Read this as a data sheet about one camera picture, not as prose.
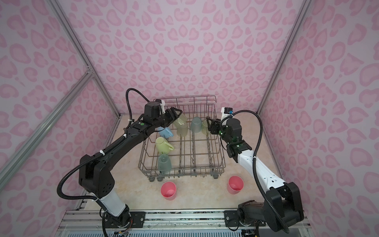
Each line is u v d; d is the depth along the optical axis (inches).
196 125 37.7
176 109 30.7
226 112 26.7
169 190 32.2
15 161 20.7
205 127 38.3
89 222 29.0
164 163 32.0
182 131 40.3
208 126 29.4
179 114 30.4
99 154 18.6
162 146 34.1
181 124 30.8
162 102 30.0
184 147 38.4
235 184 33.0
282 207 15.9
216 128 27.7
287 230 15.0
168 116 28.9
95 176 17.6
